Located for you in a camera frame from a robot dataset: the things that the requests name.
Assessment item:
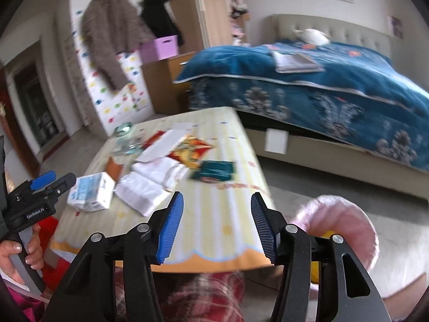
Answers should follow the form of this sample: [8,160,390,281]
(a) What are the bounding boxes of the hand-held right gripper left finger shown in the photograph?
[42,191,184,322]

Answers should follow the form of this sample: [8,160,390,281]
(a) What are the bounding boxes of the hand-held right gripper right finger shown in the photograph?
[251,192,393,322]

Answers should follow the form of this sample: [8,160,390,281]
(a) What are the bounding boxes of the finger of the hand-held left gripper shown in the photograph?
[44,173,77,199]
[29,170,57,192]

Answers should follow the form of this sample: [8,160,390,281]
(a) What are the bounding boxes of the blue white tissue pack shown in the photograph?
[67,172,116,213]

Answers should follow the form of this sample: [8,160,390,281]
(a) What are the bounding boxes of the white plastic bag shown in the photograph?
[132,157,190,190]
[114,172,171,217]

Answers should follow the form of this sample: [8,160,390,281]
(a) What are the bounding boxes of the green packet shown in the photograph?
[190,160,235,183]

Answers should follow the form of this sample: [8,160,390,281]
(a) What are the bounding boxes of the white cardboard box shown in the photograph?
[136,129,190,163]

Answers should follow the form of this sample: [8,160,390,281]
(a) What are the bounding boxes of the pink-lined trash bin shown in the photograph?
[288,195,380,296]

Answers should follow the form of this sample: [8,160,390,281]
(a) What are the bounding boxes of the person's left forearm pink sleeve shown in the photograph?
[0,272,46,322]

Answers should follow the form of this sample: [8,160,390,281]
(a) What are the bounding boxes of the person's left hand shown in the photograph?
[0,225,45,283]

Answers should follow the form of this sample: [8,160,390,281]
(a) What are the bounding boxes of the red plastic stool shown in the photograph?
[40,216,72,289]

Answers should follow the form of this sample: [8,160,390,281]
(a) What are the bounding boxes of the yellow striped tablecloth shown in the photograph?
[50,107,277,274]

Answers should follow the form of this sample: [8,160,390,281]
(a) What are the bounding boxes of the yellow packet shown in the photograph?
[311,230,336,284]

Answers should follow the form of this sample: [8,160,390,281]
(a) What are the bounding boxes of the dark wooden door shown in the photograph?
[0,69,37,183]

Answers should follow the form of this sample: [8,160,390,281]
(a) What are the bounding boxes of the clear plastic wrapper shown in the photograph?
[114,137,145,156]

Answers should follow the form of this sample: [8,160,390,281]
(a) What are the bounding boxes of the person's red plaid pants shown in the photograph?
[116,268,245,322]

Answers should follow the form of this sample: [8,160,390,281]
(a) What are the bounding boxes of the red yellow snack bag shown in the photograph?
[168,136,215,170]

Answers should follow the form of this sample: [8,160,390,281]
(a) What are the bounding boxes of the white paper tag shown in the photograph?
[265,129,289,155]

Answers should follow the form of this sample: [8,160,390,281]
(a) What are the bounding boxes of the white polka-dot cabinet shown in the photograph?
[72,10,155,138]

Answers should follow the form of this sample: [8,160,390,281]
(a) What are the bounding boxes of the wooden nightstand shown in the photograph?
[142,52,197,115]

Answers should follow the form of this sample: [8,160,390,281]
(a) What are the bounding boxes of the brown knit jacket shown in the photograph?
[81,0,155,91]

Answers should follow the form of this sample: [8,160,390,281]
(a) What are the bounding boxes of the pink storage box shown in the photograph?
[139,35,180,64]

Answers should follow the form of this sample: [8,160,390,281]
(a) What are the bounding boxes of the folded grey cloth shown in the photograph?
[273,51,325,74]

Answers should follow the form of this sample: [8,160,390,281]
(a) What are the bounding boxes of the black jacket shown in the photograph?
[139,0,184,46]

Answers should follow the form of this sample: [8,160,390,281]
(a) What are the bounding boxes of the beige upholstered bed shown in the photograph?
[241,13,429,206]

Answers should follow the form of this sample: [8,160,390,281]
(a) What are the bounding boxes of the wooden wardrobe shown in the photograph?
[151,0,252,52]

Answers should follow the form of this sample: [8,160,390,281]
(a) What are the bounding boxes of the small wall picture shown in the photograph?
[389,16,404,39]

